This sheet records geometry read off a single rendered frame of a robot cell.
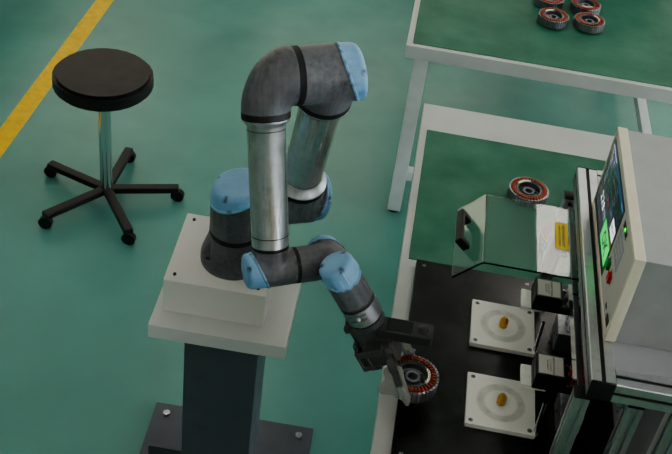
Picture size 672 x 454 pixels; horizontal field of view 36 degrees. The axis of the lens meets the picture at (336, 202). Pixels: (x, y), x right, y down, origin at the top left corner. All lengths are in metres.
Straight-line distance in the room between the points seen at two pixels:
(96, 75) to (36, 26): 1.49
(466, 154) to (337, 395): 0.86
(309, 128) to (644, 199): 0.67
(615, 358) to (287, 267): 0.65
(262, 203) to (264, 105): 0.20
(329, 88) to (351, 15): 3.37
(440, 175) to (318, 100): 1.02
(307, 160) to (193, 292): 0.43
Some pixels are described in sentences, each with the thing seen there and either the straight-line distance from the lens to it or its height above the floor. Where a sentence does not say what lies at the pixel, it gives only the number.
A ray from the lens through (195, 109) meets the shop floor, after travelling 4.47.
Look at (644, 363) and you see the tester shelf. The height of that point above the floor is 1.11.
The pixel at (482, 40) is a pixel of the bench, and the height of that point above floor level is 0.75.
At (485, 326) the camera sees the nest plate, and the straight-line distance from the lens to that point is 2.47.
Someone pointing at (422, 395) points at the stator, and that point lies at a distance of 2.19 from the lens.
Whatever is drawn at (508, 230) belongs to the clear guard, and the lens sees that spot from 2.29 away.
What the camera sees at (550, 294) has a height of 0.92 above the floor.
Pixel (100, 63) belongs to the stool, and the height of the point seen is 0.56.
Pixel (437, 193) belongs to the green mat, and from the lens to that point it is 2.88.
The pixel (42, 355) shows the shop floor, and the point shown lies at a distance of 3.39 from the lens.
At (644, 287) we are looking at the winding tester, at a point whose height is 1.26.
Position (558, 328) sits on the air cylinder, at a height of 0.82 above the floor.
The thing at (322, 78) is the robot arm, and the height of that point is 1.44.
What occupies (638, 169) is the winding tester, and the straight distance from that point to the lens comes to 2.14.
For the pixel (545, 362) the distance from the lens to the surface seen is 2.23.
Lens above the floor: 2.45
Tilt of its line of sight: 38 degrees down
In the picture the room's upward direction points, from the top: 8 degrees clockwise
